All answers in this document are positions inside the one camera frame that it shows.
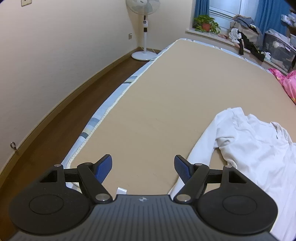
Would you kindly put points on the blue curtain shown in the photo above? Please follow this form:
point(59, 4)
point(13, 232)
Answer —
point(201, 8)
point(269, 13)

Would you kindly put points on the white long-sleeve shirt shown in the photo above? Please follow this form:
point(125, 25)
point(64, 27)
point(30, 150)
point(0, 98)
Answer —
point(263, 152)

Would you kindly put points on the pink floral blanket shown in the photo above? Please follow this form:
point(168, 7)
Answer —
point(288, 82)

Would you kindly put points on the blue curtain left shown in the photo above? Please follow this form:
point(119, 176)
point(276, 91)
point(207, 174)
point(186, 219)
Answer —
point(201, 8)

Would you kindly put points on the pile of clothes on sill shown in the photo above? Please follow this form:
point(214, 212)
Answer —
point(244, 34)

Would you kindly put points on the clear plastic storage box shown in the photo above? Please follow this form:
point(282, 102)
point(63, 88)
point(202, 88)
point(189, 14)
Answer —
point(282, 53)

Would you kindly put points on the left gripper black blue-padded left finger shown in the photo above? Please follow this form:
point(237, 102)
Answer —
point(61, 199)

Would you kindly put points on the white standing fan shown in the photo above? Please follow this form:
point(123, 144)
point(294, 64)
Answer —
point(144, 8)

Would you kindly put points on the blue curtain right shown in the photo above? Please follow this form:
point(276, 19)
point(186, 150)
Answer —
point(269, 13)

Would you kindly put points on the potted green plant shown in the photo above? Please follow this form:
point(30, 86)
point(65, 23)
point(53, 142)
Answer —
point(205, 23)

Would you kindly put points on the wall switch plate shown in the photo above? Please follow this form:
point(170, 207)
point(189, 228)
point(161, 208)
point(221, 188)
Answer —
point(25, 2)

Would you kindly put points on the beige mattress with striped edge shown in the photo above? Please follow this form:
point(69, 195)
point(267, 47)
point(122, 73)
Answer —
point(166, 109)

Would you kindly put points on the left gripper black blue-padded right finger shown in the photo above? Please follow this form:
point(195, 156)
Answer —
point(225, 199)

